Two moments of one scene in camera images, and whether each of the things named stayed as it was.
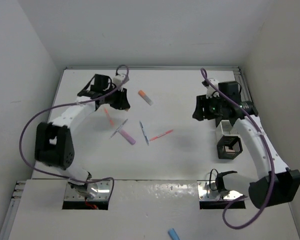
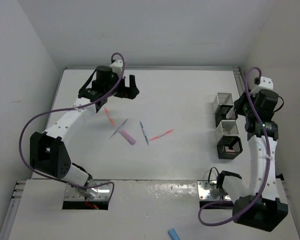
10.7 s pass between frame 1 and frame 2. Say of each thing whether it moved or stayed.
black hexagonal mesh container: stayed
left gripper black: moved
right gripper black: moved
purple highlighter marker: stayed
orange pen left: stayed
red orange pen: stayed
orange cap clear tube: moved
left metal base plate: stayed
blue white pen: stayed
